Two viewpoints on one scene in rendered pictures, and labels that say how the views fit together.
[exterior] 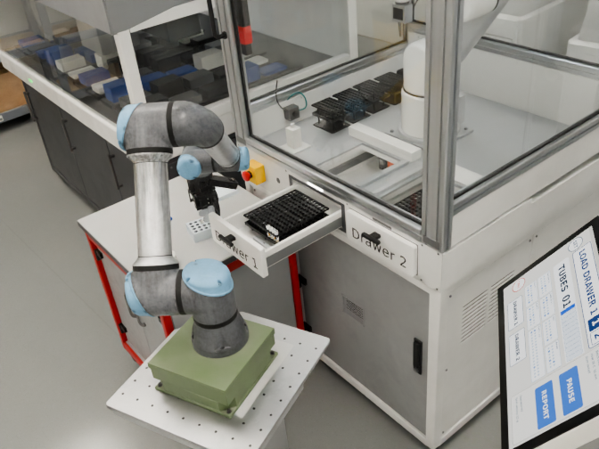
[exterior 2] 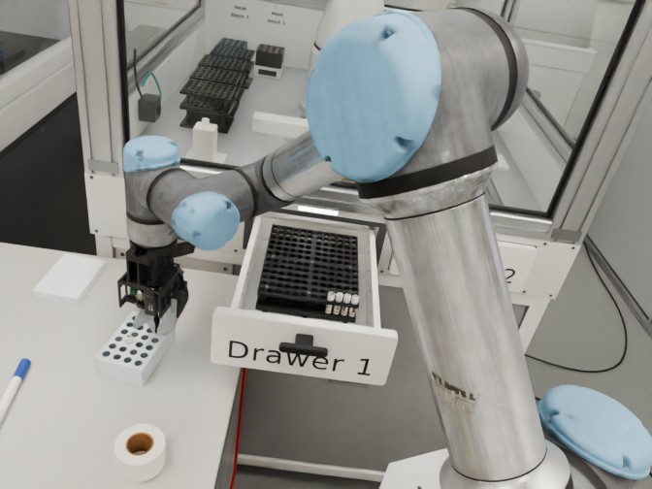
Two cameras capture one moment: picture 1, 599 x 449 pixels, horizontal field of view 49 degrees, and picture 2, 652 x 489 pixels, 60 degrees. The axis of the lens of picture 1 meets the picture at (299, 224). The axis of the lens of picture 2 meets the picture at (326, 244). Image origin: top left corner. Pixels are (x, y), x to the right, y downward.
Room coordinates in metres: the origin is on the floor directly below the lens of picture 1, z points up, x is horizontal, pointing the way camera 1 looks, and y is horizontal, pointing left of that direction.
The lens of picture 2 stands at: (1.32, 0.76, 1.51)
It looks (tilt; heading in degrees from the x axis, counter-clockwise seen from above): 33 degrees down; 302
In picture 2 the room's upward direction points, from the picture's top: 10 degrees clockwise
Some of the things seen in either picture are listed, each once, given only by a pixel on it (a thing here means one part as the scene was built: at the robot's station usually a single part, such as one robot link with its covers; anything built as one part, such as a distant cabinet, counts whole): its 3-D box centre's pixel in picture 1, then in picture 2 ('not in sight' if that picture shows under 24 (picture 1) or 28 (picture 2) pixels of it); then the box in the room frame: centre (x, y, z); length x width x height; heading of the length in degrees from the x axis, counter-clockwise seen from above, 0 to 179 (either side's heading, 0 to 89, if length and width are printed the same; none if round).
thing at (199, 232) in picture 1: (206, 227); (137, 346); (1.94, 0.33, 0.78); 0.12 x 0.08 x 0.04; 114
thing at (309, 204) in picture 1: (287, 219); (309, 275); (1.80, 0.04, 0.87); 0.22 x 0.18 x 0.06; 126
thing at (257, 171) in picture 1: (254, 172); not in sight; (2.13, 0.15, 0.88); 0.07 x 0.05 x 0.07; 36
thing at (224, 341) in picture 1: (217, 323); not in sight; (1.28, 0.24, 0.91); 0.15 x 0.15 x 0.10
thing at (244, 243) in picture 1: (237, 243); (302, 346); (1.68, 0.20, 0.87); 0.29 x 0.02 x 0.11; 36
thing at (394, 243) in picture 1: (380, 241); (461, 260); (1.61, -0.24, 0.87); 0.29 x 0.02 x 0.11; 36
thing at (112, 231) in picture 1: (201, 298); (78, 485); (2.03, 0.43, 0.38); 0.62 x 0.58 x 0.76; 36
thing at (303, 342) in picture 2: (228, 239); (304, 343); (1.67, 0.22, 0.91); 0.07 x 0.04 x 0.01; 36
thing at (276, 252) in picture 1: (289, 219); (309, 274); (1.80, 0.03, 0.86); 0.40 x 0.26 x 0.06; 126
